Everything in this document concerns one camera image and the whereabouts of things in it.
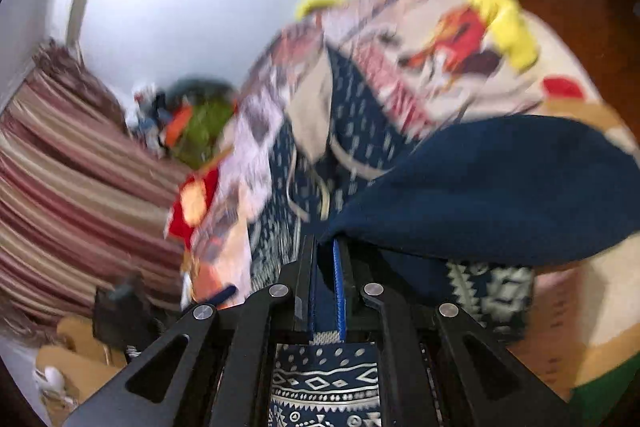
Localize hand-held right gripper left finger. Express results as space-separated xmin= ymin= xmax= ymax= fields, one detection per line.
xmin=62 ymin=234 xmax=318 ymax=427

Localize yellow plush pillow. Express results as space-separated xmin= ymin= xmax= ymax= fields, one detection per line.
xmin=295 ymin=0 xmax=541 ymax=72

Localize pile of clutter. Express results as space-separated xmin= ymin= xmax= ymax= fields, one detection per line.
xmin=132 ymin=77 xmax=238 ymax=170

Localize cardboard box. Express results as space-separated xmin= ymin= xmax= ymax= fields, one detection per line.
xmin=35 ymin=314 xmax=128 ymax=423

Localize striped curtain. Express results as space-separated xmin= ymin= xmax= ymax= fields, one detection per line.
xmin=0 ymin=39 xmax=191 ymax=333

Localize navy patterned pants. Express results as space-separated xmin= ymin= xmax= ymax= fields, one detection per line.
xmin=247 ymin=44 xmax=640 ymax=427

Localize printed blanket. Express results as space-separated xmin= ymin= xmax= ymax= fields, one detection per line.
xmin=165 ymin=0 xmax=640 ymax=408

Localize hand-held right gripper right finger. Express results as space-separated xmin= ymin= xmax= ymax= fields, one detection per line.
xmin=332 ymin=237 xmax=581 ymax=427

